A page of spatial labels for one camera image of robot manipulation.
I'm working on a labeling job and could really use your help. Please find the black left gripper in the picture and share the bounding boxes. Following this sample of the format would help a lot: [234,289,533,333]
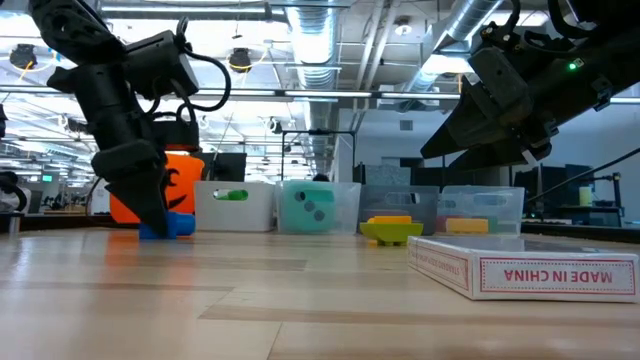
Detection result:
[46,61,202,238]

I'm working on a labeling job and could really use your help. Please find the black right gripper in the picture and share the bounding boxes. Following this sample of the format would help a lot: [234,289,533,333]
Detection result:
[419,21,567,172]

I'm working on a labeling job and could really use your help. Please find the blue building block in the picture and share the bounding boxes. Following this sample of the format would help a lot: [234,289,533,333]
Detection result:
[138,210,197,241]

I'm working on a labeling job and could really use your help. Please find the long green building block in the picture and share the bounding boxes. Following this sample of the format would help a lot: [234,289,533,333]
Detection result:
[215,189,250,203]

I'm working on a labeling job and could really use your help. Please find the yellow building block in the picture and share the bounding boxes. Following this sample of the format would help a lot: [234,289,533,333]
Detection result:
[366,214,414,226]
[445,217,490,235]

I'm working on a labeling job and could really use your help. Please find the lime green block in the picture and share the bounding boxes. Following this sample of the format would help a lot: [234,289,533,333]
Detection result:
[359,221,425,247]

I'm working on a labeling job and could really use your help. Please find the orange pumpkin face bucket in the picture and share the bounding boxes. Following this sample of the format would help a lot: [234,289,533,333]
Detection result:
[109,153,206,225]

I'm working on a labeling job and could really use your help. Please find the clear plastic bin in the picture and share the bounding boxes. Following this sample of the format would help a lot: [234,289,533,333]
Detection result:
[436,185,526,237]
[358,184,442,237]
[274,180,363,236]

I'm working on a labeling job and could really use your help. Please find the black monitors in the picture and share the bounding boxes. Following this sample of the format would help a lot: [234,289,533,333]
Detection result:
[513,163,597,215]

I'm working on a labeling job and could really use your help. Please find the white plastic bin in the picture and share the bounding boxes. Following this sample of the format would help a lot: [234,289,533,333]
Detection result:
[193,180,277,233]

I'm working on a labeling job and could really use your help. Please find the clear plastic bin middle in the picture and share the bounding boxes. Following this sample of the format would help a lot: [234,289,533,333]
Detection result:
[358,184,442,237]

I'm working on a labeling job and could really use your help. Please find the white red playing card box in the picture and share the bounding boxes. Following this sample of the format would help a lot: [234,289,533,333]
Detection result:
[407,234,640,304]

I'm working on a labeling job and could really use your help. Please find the black ceiling device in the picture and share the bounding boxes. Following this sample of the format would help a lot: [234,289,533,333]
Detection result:
[8,43,39,71]
[229,46,253,74]

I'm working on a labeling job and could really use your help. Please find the thin black slanted cable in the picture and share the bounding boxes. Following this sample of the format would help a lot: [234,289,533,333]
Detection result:
[519,144,640,202]

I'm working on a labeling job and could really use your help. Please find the black right camera cable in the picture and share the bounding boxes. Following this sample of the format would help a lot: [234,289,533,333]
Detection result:
[492,0,584,55]

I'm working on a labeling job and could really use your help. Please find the black camera cable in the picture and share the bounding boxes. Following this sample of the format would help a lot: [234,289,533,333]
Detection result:
[492,0,584,55]
[147,16,233,126]

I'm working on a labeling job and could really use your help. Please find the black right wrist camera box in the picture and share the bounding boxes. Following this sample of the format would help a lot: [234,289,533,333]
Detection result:
[544,29,640,126]

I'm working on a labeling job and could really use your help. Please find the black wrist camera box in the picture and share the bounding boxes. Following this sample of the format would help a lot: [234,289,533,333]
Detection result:
[123,28,201,102]
[544,29,640,126]

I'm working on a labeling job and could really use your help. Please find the silver ceiling duct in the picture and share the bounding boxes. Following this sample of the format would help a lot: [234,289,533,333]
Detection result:
[285,0,346,90]
[399,0,506,96]

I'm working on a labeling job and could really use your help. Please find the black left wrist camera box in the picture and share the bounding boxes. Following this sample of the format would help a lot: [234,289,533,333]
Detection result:
[123,28,201,102]

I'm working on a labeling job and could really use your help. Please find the black table frame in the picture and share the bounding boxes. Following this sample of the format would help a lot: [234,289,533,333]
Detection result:
[0,212,640,246]

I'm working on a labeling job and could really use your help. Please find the black left camera cable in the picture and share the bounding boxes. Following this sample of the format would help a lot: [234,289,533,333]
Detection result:
[147,16,233,126]

